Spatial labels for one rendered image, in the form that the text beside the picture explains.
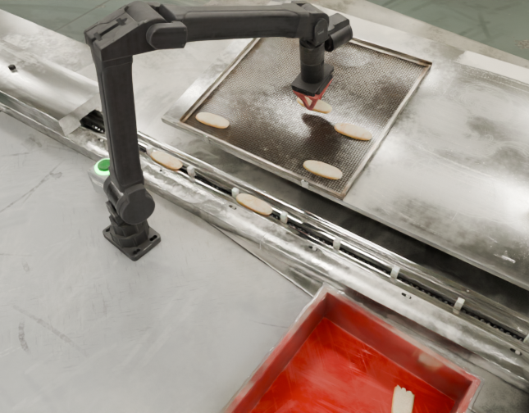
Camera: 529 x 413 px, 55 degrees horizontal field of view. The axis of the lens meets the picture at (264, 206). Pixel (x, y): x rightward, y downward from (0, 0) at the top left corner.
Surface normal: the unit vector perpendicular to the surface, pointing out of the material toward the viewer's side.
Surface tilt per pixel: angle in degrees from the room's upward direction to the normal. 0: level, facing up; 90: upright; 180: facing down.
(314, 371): 0
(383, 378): 0
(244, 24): 87
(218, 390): 0
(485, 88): 10
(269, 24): 87
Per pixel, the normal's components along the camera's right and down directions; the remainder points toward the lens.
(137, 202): 0.57, 0.62
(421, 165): -0.11, -0.54
